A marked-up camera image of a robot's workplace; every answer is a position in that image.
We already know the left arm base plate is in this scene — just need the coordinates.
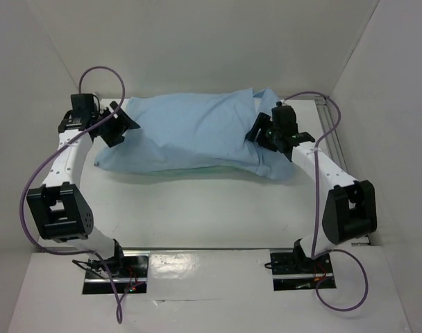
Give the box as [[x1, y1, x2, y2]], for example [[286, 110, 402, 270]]
[[77, 252, 149, 295]]

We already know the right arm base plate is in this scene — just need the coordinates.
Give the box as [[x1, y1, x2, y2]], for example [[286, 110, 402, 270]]
[[264, 252, 337, 291]]

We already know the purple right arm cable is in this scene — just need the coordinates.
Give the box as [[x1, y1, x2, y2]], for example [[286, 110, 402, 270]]
[[280, 90, 369, 310]]

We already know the light blue pillowcase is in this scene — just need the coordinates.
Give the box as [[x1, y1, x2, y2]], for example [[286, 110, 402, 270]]
[[94, 88, 294, 181]]

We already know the aluminium table edge rail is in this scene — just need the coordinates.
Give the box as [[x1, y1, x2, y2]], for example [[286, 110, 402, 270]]
[[123, 246, 293, 252]]

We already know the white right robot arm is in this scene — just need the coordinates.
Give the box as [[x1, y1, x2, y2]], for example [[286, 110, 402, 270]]
[[246, 103, 377, 272]]

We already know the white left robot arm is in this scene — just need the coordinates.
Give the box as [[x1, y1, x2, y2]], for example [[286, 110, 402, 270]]
[[26, 94, 139, 277]]

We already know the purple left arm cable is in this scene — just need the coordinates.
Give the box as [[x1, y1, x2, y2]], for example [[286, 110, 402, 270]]
[[20, 65, 126, 325]]

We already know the aluminium side rail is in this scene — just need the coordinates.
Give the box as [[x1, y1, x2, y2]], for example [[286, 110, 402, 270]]
[[314, 96, 371, 246]]

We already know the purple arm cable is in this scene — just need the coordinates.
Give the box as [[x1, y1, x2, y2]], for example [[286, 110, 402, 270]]
[[20, 65, 126, 325], [280, 90, 369, 310]]

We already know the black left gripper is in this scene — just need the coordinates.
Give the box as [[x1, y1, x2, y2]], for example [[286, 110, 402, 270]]
[[91, 101, 139, 148]]

